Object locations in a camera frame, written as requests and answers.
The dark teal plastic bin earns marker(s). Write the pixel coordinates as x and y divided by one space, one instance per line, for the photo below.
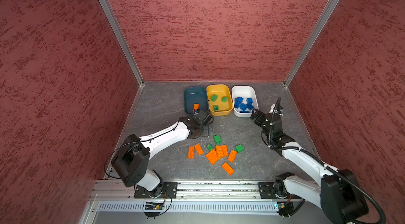
195 95

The left circuit board with wires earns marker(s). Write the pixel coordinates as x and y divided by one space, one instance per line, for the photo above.
153 209

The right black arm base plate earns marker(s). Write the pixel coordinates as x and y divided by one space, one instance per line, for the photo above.
267 190

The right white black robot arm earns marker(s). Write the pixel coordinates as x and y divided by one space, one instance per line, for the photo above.
335 191

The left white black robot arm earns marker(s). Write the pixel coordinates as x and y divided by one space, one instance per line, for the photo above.
130 161

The aluminium front rail frame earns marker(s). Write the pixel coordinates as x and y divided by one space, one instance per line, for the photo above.
222 197

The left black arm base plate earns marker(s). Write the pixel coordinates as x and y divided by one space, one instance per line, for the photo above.
164 189

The blue lego pair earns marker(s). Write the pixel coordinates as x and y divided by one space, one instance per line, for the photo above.
239 99

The yellow plastic bin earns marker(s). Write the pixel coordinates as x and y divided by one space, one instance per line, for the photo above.
220 90

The circuit board with wires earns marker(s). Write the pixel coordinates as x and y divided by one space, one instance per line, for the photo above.
285 209
153 209

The right aluminium corner post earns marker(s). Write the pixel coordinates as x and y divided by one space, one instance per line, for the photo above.
316 31

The aluminium corner post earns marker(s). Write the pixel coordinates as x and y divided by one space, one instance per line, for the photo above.
108 11
316 31

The green lego tall centre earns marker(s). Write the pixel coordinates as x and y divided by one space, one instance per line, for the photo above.
210 147

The left aluminium corner post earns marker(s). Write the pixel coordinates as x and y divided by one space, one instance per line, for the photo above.
108 11

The blue lego small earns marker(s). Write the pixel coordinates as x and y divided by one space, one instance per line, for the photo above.
249 101

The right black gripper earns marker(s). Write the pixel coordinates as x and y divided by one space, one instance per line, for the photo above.
261 116

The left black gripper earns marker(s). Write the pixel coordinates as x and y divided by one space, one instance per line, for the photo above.
205 133

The orange lego large centre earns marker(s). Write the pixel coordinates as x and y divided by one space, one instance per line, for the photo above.
212 157

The orange lego bottom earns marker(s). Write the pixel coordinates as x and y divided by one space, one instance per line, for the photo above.
228 168

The right circuit board with wires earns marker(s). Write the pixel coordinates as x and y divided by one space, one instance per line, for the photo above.
285 209

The white plastic bin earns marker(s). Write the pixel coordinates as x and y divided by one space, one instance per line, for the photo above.
245 92

